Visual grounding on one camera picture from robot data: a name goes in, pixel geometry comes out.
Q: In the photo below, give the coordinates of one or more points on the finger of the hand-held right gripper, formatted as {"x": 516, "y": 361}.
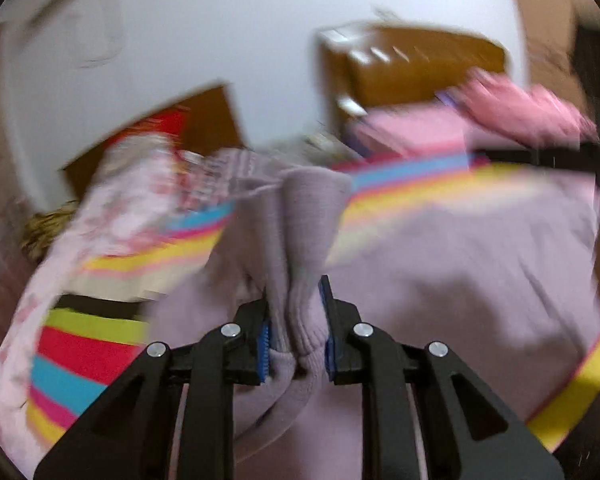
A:
{"x": 540, "y": 157}

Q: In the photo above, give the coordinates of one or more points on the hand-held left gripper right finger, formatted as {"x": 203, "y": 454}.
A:
{"x": 328, "y": 355}

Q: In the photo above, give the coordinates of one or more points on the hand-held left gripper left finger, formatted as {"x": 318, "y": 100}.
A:
{"x": 264, "y": 355}

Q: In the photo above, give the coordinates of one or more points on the purple sweater garment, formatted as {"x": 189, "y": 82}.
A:
{"x": 455, "y": 270}

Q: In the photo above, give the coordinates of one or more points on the wooden wardrobe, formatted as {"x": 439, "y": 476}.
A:
{"x": 550, "y": 25}

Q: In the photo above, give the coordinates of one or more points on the small purple cloth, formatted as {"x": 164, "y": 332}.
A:
{"x": 450, "y": 97}

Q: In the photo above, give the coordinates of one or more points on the striped colourful blanket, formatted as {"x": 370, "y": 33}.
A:
{"x": 415, "y": 185}

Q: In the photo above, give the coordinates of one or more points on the pink bed sheet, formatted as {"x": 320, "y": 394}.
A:
{"x": 405, "y": 130}

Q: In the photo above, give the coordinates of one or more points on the large wooden headboard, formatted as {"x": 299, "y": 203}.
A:
{"x": 410, "y": 67}

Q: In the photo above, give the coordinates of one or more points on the grey nightstand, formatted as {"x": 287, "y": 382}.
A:
{"x": 310, "y": 145}

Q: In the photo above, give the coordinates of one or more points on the pink floral quilt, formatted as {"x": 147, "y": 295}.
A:
{"x": 120, "y": 200}

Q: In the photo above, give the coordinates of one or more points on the small wooden headboard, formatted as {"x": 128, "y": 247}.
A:
{"x": 180, "y": 125}

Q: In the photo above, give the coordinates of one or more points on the red floral pillow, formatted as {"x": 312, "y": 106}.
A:
{"x": 160, "y": 127}

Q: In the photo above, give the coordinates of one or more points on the brown yellow patterned blanket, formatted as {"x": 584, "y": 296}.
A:
{"x": 45, "y": 232}

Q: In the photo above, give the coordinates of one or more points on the floral curtain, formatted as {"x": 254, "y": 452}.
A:
{"x": 0, "y": 185}

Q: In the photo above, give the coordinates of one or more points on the white air conditioner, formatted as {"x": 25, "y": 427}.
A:
{"x": 55, "y": 0}

